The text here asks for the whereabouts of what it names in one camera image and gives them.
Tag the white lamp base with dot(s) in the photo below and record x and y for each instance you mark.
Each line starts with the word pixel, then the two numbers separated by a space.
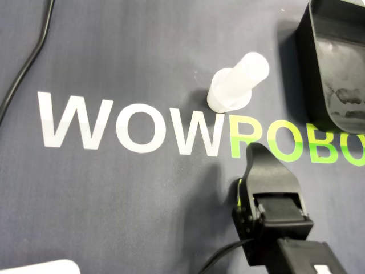
pixel 37 268

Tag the dark grey WOWROBO mat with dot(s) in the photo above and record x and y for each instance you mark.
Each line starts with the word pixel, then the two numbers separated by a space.
pixel 114 199

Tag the white plastic cylinder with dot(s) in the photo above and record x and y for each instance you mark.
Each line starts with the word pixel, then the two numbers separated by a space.
pixel 249 74

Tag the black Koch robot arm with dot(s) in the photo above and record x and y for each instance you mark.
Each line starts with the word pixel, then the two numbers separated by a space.
pixel 308 257

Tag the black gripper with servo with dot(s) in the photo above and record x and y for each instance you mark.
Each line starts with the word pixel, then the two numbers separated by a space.
pixel 282 217

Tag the white round base cup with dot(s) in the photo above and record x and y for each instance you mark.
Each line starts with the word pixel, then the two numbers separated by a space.
pixel 219 100

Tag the black plastic tray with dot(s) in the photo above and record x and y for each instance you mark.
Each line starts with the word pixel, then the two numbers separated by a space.
pixel 336 57

